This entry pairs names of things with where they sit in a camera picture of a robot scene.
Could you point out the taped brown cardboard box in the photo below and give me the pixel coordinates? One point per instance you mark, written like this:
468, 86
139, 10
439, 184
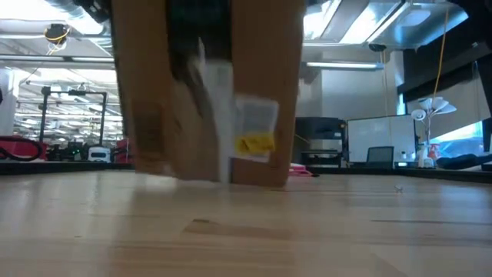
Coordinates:
265, 77

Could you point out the black gantry frame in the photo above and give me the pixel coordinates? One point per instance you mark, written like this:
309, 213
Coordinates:
73, 92

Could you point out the black computer monitor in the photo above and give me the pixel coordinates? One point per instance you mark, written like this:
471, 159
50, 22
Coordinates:
319, 132

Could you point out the white packet yellow label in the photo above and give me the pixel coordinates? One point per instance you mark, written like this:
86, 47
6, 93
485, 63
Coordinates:
255, 127

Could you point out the red equipment case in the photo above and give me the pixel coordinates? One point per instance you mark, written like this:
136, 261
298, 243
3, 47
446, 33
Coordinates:
19, 148

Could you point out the black monitor cart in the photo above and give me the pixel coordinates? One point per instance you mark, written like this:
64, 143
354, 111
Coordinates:
323, 157

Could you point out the black dome ceiling camera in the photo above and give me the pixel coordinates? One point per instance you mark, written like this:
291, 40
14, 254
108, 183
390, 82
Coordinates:
377, 47

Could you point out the red white spray bottle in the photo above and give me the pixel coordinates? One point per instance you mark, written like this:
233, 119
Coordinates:
435, 152

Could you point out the grey mesh office chair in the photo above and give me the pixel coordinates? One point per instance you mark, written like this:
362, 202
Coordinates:
379, 157

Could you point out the small clear scrap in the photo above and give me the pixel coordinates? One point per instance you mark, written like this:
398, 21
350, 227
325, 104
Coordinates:
398, 189

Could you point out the ceiling light tube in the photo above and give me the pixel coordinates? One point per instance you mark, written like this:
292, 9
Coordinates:
342, 65

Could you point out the dark cloth bundle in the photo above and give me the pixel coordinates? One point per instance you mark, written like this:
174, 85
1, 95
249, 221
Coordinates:
461, 161

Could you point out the white wheeled device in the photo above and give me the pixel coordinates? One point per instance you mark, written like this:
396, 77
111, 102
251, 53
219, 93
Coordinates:
98, 154

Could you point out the white flower floor lamp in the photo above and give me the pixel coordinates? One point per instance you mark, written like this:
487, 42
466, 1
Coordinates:
419, 114

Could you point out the white whiteboard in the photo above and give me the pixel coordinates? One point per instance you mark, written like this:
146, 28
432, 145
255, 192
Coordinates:
380, 134

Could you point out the white mesh pouch red trim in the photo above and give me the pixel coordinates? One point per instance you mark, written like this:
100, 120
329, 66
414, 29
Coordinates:
298, 171

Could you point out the white blue toothpaste tube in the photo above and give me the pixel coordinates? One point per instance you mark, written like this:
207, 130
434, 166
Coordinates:
219, 115

